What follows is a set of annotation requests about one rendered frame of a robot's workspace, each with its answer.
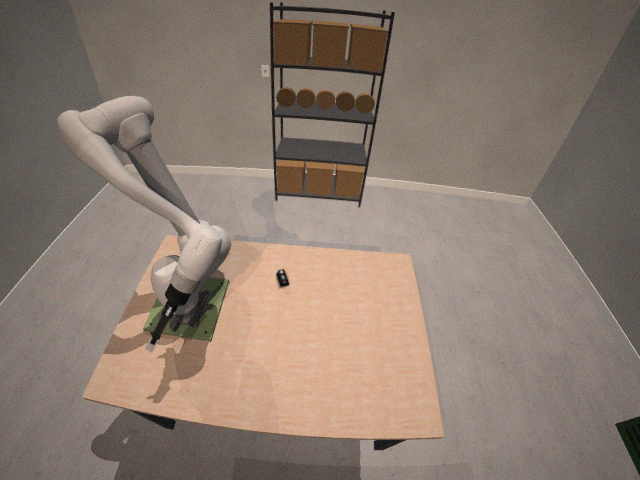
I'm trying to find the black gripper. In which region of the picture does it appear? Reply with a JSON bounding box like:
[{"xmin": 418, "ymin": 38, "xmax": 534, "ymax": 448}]
[{"xmin": 145, "ymin": 283, "xmax": 191, "ymax": 352}]

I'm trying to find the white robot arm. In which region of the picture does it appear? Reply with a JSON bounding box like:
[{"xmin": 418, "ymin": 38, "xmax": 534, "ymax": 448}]
[{"xmin": 57, "ymin": 96, "xmax": 231, "ymax": 332}]

